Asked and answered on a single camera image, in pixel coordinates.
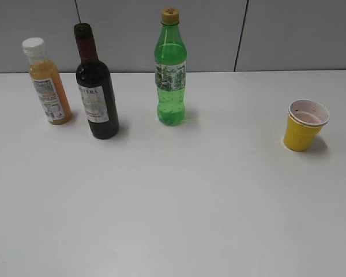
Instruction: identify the dark red wine bottle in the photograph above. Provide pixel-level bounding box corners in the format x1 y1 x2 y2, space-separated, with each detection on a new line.
74 23 119 139

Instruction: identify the yellow paper cup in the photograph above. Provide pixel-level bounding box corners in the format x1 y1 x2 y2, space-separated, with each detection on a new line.
283 99 330 152

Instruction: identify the green soda bottle yellow cap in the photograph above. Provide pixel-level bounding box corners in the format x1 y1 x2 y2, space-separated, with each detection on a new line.
154 8 187 126

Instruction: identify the orange juice bottle white cap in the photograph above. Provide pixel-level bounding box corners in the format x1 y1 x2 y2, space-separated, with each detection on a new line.
22 38 72 125

